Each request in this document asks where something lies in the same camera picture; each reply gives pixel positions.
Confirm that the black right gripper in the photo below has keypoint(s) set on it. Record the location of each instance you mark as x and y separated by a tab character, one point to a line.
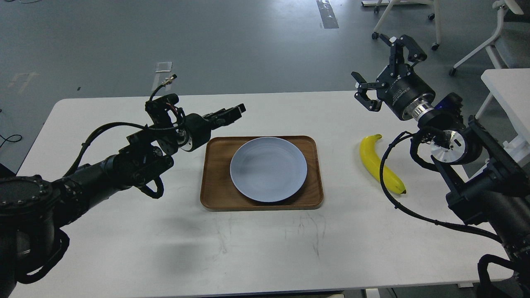
397	85

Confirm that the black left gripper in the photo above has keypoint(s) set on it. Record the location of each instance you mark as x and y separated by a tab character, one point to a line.
198	127

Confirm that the yellow banana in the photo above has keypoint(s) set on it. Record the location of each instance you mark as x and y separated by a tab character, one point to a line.
372	163

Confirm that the light blue plate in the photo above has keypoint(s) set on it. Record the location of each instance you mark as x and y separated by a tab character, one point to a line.
268	169

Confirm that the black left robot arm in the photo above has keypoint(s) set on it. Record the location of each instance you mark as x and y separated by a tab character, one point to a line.
34	210

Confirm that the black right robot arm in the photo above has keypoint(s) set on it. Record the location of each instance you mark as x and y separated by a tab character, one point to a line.
488	190

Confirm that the white chair base with casters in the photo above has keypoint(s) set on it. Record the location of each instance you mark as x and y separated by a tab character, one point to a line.
406	16

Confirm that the brown wooden tray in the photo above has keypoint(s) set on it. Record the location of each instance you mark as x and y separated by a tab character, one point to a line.
219	194

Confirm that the grey floor tape strip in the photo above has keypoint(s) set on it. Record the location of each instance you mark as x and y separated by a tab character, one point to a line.
327	14

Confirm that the white side table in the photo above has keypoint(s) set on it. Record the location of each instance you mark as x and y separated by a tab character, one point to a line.
511	89

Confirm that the white office chair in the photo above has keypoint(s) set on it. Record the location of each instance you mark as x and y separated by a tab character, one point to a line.
508	47

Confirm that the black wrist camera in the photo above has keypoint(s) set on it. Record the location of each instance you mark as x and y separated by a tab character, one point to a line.
452	103

